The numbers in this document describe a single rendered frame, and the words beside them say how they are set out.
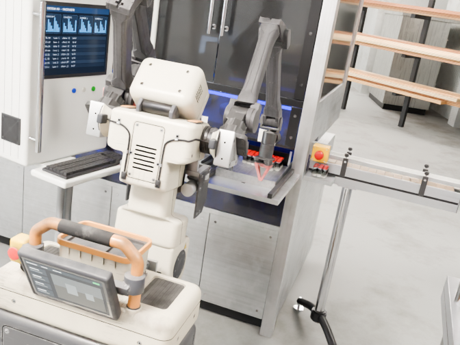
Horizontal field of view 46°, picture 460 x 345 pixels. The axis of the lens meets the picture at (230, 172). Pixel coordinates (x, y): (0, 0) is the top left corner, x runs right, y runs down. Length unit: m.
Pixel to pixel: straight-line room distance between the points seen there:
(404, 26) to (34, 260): 9.33
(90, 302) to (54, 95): 1.20
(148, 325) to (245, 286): 1.39
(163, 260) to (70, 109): 0.99
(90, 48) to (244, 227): 1.09
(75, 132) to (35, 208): 0.78
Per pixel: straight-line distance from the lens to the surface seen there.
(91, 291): 1.40
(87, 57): 2.53
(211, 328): 2.86
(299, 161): 2.48
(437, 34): 10.48
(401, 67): 10.37
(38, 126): 2.33
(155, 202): 1.73
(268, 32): 1.89
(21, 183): 3.23
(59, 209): 2.82
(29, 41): 2.31
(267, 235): 2.63
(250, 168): 2.45
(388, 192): 2.58
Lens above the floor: 1.62
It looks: 18 degrees down
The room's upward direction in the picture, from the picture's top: 9 degrees clockwise
